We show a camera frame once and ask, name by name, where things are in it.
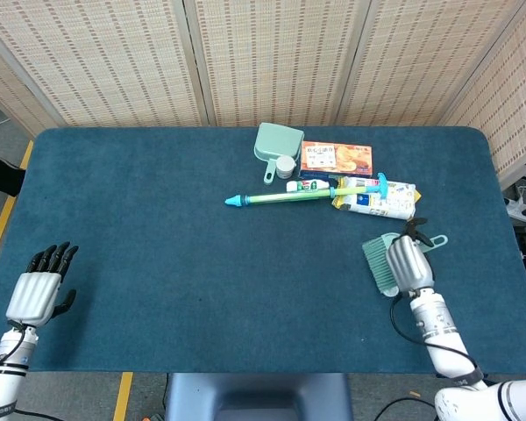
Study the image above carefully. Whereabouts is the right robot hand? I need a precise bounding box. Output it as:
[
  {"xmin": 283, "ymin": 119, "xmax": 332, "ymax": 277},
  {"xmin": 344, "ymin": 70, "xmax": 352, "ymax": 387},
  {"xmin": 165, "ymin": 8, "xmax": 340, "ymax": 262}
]
[{"xmin": 384, "ymin": 218, "xmax": 435, "ymax": 299}]

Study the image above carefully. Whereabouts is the blue carpet table mat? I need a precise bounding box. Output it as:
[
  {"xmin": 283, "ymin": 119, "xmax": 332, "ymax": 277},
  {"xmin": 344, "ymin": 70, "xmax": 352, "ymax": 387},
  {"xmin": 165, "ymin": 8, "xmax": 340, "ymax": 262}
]
[{"xmin": 0, "ymin": 126, "xmax": 526, "ymax": 376}]

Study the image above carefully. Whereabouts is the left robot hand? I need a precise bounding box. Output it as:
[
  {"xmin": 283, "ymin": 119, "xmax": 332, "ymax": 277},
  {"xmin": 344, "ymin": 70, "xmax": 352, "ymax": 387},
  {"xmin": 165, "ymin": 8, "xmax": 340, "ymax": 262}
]
[{"xmin": 4, "ymin": 240, "xmax": 79, "ymax": 328}]

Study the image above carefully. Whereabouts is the light green plastic brush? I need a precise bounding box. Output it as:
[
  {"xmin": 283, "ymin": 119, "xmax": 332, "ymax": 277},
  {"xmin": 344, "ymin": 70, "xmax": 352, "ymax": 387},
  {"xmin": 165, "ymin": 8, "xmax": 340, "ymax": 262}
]
[{"xmin": 361, "ymin": 233, "xmax": 449, "ymax": 298}]

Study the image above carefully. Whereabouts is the orange biscuit box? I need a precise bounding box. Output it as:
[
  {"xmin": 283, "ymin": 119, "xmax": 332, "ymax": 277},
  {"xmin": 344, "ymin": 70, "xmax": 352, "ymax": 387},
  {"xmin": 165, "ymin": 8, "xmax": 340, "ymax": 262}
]
[{"xmin": 298, "ymin": 140, "xmax": 373, "ymax": 179}]

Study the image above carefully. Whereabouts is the green plastic dustpan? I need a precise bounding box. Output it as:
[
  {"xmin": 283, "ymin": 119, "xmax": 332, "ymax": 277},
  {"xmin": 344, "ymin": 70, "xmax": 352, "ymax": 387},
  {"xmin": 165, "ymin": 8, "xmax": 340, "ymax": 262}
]
[{"xmin": 252, "ymin": 122, "xmax": 307, "ymax": 184}]

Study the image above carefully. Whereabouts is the woven folding screen panel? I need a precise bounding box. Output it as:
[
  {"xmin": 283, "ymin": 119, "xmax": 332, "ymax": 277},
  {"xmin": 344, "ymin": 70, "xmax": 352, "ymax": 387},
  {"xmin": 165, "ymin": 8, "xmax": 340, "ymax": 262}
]
[
  {"xmin": 183, "ymin": 0, "xmax": 372, "ymax": 128},
  {"xmin": 337, "ymin": 0, "xmax": 526, "ymax": 128},
  {"xmin": 0, "ymin": 0, "xmax": 210, "ymax": 128},
  {"xmin": 0, "ymin": 34, "xmax": 65, "ymax": 137},
  {"xmin": 442, "ymin": 0, "xmax": 526, "ymax": 189}
]

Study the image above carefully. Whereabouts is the white green toothpaste tube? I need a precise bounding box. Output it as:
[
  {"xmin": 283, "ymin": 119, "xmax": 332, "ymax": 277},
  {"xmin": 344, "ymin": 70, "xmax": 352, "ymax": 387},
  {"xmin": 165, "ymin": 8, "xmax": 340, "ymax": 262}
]
[{"xmin": 286, "ymin": 178, "xmax": 334, "ymax": 194}]

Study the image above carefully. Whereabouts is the green blue water pump toy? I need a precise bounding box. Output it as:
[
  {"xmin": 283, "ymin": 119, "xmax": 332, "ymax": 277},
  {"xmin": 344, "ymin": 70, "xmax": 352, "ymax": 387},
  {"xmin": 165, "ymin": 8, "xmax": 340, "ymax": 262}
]
[{"xmin": 224, "ymin": 172, "xmax": 391, "ymax": 208}]

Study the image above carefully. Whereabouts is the white power strip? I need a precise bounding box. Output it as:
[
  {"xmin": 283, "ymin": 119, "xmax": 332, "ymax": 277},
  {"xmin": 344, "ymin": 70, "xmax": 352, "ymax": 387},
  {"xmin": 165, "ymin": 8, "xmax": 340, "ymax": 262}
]
[{"xmin": 506, "ymin": 196, "xmax": 526, "ymax": 225}]

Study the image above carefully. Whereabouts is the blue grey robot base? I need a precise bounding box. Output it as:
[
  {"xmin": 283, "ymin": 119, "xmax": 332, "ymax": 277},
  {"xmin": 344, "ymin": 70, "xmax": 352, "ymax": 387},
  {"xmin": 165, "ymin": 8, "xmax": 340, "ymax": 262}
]
[{"xmin": 164, "ymin": 372, "xmax": 354, "ymax": 421}]

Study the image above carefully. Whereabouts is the black fabric item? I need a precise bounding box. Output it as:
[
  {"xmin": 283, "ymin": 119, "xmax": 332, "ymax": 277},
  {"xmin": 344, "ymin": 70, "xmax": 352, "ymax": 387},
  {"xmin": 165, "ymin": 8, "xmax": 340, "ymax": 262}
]
[{"xmin": 0, "ymin": 151, "xmax": 26, "ymax": 197}]

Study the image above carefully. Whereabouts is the yellow white snack bag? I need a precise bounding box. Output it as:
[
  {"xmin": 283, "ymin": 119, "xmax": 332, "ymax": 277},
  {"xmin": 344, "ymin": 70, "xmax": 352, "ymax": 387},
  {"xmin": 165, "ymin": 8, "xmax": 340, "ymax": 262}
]
[{"xmin": 331, "ymin": 176, "xmax": 423, "ymax": 222}]

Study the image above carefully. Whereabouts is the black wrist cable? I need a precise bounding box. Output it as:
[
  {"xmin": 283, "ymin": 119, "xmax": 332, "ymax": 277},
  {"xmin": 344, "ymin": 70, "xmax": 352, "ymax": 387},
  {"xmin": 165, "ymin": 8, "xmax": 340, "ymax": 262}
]
[{"xmin": 389, "ymin": 294, "xmax": 483, "ymax": 374}]

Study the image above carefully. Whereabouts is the small white jar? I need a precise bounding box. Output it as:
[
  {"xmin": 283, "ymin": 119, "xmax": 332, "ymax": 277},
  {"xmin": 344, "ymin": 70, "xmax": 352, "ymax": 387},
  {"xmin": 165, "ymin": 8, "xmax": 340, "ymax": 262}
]
[{"xmin": 275, "ymin": 154, "xmax": 297, "ymax": 180}]

